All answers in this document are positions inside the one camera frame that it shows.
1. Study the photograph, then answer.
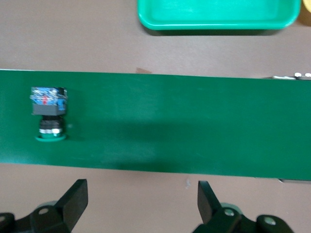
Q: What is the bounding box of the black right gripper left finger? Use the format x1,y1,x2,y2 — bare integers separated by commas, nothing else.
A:
15,179,88,233

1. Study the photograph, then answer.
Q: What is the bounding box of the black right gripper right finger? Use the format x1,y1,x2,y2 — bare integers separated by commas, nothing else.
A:
193,180,294,233

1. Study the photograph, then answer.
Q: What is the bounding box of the green mushroom push button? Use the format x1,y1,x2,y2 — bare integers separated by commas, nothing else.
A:
29,86,68,142

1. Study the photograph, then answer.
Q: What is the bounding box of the green conveyor belt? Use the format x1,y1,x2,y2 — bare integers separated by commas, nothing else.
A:
0,69,311,182

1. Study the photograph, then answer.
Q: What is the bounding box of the green plastic tray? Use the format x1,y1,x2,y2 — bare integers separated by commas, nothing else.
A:
137,0,302,31

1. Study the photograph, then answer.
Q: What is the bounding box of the yellow plastic tray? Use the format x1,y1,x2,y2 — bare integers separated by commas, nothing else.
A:
302,0,311,25

